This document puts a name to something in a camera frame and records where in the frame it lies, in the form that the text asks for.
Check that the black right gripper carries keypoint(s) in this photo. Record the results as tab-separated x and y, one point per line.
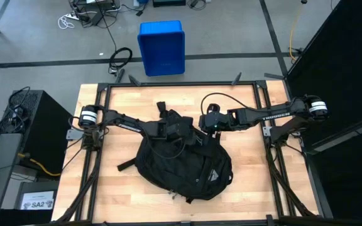
214	120

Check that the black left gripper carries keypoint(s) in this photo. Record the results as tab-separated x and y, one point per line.
181	127

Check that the black backpack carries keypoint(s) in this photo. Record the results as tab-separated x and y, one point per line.
181	169

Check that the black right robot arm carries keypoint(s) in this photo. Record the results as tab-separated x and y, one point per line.
250	116

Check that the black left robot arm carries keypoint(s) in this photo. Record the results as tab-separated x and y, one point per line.
127	124

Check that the blue plastic bin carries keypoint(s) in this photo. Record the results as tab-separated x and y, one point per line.
162	47

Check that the black equipment box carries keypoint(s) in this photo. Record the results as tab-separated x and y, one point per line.
168	3

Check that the black partition curtain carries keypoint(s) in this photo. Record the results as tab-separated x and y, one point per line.
341	62

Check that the black computer tower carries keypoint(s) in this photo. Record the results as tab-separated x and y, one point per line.
46	132

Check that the black case under label sheet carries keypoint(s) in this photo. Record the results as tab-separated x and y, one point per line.
36	186

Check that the white SA2 label sheet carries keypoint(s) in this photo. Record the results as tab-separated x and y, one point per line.
38	201

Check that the black aluminium table frame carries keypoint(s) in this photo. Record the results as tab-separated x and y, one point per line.
181	84

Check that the grey metal mount plate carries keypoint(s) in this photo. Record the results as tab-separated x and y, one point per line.
74	134
266	131

